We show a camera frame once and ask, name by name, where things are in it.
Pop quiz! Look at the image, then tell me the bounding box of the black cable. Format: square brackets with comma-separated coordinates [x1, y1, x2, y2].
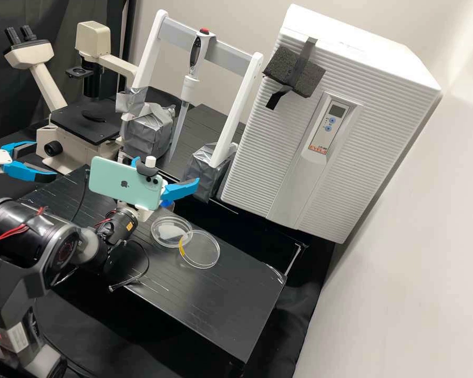
[108, 239, 151, 293]
[67, 166, 91, 228]

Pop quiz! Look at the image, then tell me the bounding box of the white incubator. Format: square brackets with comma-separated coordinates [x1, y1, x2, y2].
[277, 3, 443, 98]

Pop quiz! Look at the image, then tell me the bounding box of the incubator door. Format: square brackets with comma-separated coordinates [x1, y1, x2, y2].
[222, 25, 443, 246]

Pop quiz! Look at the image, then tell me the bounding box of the cream microscope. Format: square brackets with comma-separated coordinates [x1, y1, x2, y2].
[4, 21, 139, 175]

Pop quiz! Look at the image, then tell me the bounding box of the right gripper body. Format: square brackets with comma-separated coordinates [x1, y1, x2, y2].
[116, 199, 152, 222]

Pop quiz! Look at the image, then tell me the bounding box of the pipette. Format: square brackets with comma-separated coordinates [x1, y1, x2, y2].
[168, 28, 217, 163]

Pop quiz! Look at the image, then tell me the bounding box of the petri dish lid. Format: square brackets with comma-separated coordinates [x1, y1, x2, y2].
[178, 229, 221, 270]

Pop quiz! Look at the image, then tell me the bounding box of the white pipette stand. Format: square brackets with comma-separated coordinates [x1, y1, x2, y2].
[119, 9, 265, 171]

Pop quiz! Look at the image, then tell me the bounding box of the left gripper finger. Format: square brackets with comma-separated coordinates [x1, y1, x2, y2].
[0, 140, 37, 161]
[1, 161, 59, 183]

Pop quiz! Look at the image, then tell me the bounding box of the petri dish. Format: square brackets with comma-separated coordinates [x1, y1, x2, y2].
[150, 215, 193, 249]

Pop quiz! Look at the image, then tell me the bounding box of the black platform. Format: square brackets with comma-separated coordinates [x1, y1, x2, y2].
[18, 163, 287, 375]
[141, 87, 313, 277]

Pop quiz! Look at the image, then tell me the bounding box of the grey taped block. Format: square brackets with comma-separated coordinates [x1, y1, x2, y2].
[117, 87, 177, 159]
[184, 142, 239, 204]

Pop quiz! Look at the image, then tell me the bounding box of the right wrist camera phone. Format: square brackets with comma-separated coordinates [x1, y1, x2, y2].
[87, 155, 167, 212]

